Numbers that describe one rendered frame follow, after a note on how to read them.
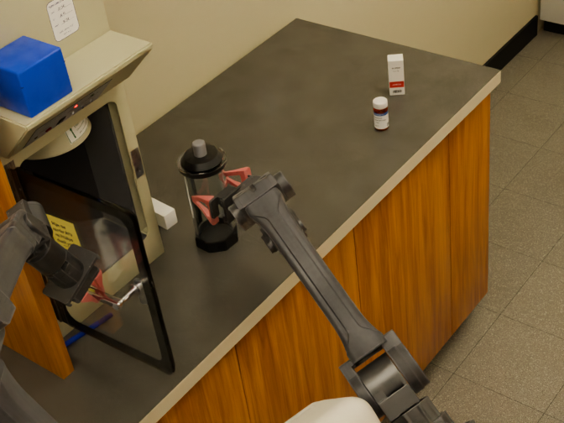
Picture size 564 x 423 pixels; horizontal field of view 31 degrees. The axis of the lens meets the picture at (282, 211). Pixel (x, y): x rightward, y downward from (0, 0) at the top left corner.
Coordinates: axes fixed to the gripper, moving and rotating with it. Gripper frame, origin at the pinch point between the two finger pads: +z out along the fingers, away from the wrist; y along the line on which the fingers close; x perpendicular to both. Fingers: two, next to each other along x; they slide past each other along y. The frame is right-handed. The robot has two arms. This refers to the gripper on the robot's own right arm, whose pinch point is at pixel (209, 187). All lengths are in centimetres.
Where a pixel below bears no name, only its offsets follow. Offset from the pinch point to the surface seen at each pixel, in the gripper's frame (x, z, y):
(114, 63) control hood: -41.6, -2.0, 18.7
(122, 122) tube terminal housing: -21.6, 8.6, 12.2
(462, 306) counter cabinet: 92, -17, -78
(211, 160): -8.5, -2.9, 0.4
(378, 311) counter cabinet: 57, -18, -34
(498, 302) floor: 109, -17, -102
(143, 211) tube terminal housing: 1.6, 8.8, 12.4
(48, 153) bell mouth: -23.3, 12.0, 28.9
